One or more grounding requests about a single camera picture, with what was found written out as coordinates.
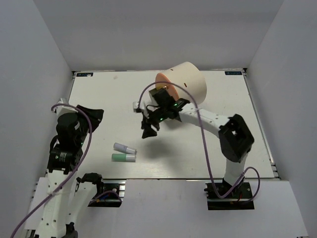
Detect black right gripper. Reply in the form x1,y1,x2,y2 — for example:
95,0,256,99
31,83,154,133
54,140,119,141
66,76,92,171
141,106,168,139

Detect lilac white cosmetic tube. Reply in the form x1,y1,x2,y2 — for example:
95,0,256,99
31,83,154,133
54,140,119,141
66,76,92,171
113,142,137,155

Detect green white cosmetic tube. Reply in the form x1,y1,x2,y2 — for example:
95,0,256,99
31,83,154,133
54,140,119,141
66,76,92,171
111,154,136,162

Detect cream round drawer organizer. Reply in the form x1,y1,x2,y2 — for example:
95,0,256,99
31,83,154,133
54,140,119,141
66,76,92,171
160,62,207,105

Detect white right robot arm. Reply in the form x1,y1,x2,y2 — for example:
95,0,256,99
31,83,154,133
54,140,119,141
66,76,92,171
134,88,255,198

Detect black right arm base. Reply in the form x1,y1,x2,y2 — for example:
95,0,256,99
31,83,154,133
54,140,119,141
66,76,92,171
204,182,255,211

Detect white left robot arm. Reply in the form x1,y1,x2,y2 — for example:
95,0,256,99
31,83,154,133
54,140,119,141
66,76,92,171
35,105,105,238

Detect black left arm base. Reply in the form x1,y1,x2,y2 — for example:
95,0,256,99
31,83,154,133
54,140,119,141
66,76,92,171
88,179,126,208

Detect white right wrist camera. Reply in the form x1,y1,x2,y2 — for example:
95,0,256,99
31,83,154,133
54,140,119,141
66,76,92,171
132,101,143,113

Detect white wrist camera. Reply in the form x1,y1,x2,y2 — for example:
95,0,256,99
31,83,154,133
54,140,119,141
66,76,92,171
51,98,74,118
132,101,143,113

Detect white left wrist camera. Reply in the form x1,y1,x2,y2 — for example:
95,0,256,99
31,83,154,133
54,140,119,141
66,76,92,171
51,98,74,118

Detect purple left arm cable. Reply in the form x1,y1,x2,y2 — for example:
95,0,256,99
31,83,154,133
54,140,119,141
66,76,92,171
9,104,122,238

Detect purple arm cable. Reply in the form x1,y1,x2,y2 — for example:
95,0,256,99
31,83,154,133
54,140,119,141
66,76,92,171
138,83,261,200
9,104,122,238

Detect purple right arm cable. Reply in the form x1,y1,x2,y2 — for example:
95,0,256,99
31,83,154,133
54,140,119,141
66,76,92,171
138,83,261,200

